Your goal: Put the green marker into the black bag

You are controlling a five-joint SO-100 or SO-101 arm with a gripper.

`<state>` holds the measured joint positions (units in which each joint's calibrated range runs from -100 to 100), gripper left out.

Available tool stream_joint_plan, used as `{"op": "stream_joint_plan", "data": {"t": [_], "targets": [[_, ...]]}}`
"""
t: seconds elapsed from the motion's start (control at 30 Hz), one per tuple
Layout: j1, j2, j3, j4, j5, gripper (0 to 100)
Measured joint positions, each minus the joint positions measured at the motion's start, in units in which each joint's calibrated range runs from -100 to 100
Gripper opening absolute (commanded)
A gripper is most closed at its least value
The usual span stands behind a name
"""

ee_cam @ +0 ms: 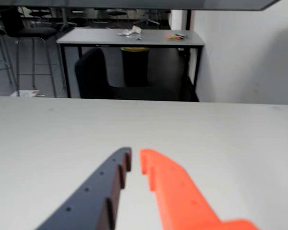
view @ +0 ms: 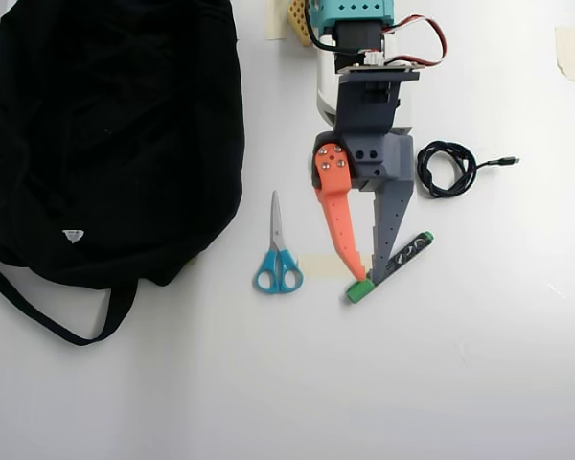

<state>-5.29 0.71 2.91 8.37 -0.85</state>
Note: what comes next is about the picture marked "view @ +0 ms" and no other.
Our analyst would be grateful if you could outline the long beige masking tape strip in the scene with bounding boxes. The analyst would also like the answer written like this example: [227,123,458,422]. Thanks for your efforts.
[297,253,349,281]

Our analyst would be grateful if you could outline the yellow perforated base block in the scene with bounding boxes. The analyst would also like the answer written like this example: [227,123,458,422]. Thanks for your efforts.
[287,0,317,49]

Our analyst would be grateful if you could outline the bare camera circuit board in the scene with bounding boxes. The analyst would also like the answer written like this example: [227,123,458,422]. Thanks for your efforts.
[347,65,416,74]

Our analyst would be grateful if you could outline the torn beige masking tape piece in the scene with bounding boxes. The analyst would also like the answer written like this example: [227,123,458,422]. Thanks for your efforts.
[554,26,575,85]

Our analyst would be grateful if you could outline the coiled black USB cable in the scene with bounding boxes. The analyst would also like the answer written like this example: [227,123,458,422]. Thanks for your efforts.
[415,140,521,200]

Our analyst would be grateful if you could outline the black fabric bag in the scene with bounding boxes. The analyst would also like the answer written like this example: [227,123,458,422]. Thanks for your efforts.
[0,0,246,347]

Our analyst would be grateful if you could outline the narrow beige masking tape strip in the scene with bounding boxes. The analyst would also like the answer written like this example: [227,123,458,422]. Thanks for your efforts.
[266,0,289,41]

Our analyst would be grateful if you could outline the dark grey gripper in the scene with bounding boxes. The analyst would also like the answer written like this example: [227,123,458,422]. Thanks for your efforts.
[310,70,421,285]

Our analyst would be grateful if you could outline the red white servo wires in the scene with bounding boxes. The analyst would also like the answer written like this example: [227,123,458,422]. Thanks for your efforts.
[381,13,449,67]

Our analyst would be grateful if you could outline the blue handled scissors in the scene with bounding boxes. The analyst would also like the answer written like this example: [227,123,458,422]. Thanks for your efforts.
[253,190,304,294]

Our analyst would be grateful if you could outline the green marker with black barrel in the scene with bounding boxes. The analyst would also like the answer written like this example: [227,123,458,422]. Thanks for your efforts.
[343,230,435,306]

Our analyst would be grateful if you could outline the thin black camera cable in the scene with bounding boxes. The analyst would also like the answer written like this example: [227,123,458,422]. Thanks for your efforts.
[302,0,339,52]

